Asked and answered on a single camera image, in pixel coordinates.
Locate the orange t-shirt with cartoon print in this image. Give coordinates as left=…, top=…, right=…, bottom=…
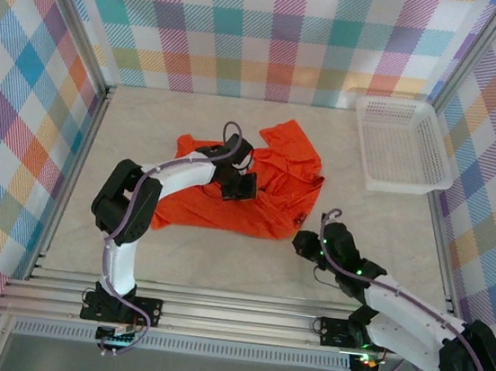
left=149, top=103, right=332, bottom=252

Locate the small black circuit board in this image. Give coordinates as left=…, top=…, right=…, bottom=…
left=95, top=321, right=141, bottom=349
left=350, top=351, right=385, bottom=371

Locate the white plastic basket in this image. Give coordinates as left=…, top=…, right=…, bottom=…
left=346, top=93, right=463, bottom=201

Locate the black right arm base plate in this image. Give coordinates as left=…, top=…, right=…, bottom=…
left=316, top=314, right=403, bottom=357

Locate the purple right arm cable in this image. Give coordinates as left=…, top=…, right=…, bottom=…
left=300, top=207, right=496, bottom=371

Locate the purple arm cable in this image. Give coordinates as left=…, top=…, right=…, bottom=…
left=89, top=107, right=246, bottom=369
left=300, top=207, right=496, bottom=371

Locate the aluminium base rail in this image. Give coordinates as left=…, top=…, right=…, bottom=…
left=0, top=260, right=492, bottom=371

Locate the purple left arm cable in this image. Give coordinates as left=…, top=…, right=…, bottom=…
left=89, top=107, right=246, bottom=369

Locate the grey slotted cable duct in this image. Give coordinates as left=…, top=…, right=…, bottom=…
left=12, top=317, right=354, bottom=371

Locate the aluminium frame post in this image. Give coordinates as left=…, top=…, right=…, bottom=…
left=426, top=0, right=496, bottom=125
left=14, top=0, right=128, bottom=105

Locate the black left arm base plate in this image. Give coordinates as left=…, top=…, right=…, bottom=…
left=78, top=289, right=166, bottom=331

